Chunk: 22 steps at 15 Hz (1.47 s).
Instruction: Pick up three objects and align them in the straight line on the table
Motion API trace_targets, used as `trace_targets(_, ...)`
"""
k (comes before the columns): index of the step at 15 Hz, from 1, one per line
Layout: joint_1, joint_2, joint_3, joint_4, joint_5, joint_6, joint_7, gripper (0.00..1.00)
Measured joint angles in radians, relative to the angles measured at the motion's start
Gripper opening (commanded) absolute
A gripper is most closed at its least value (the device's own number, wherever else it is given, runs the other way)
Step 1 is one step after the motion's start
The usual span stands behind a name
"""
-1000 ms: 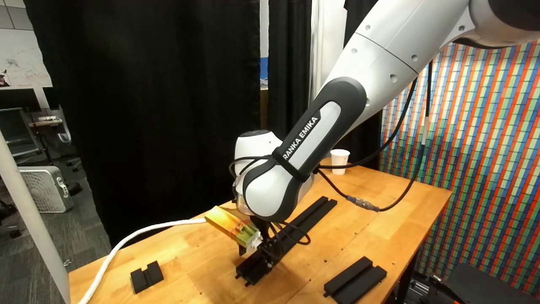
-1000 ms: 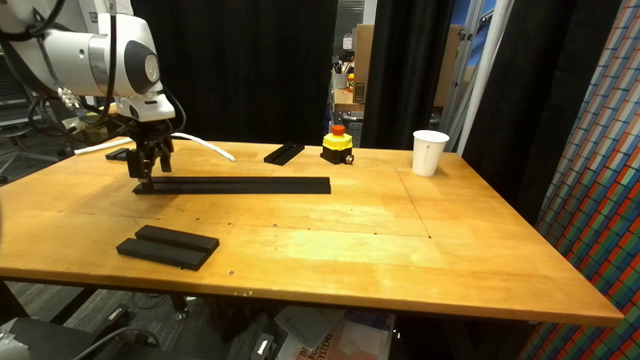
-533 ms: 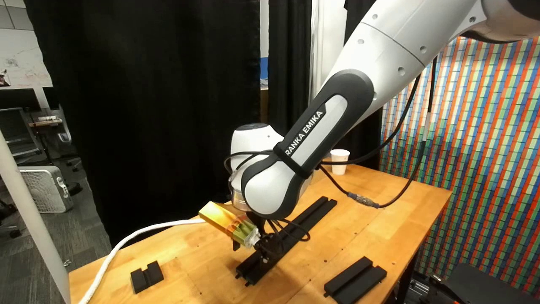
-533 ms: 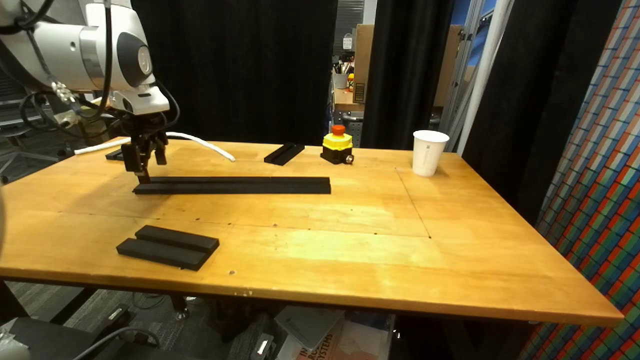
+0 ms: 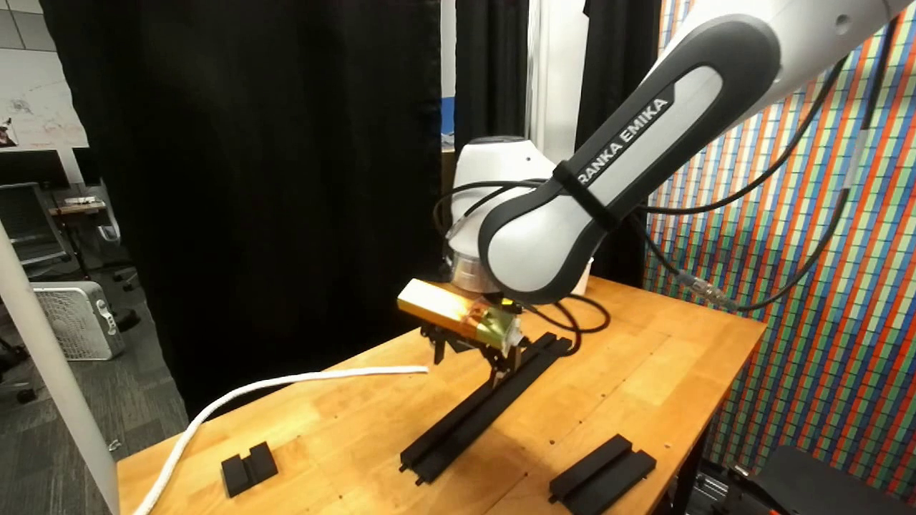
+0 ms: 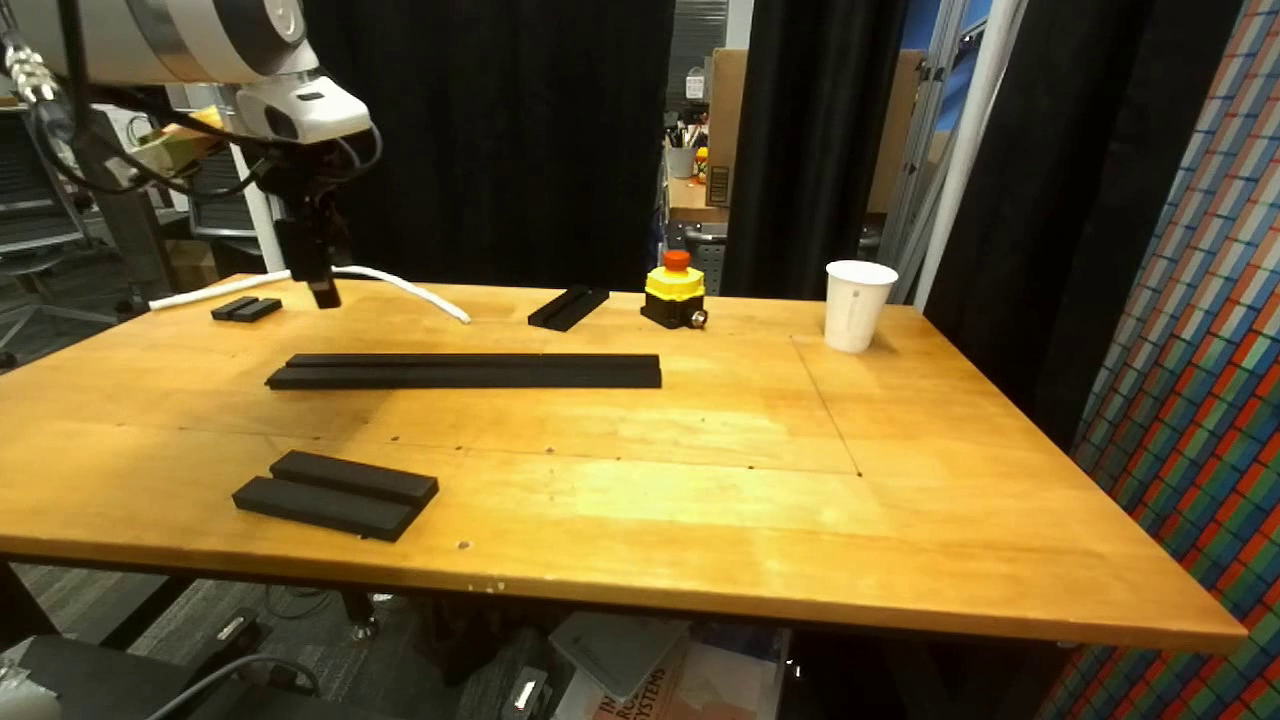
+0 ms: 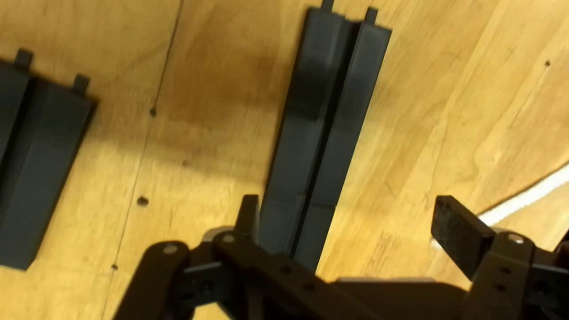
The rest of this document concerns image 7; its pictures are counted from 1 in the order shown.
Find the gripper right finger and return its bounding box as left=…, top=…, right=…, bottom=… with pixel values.
left=430, top=195, right=569, bottom=320

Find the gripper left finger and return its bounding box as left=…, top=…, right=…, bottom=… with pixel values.
left=113, top=194, right=378, bottom=320

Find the long black grooved track piece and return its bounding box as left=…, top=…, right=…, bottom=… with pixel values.
left=258, top=0, right=393, bottom=272

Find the short black grooved track piece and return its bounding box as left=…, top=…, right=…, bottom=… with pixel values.
left=0, top=48, right=98, bottom=271

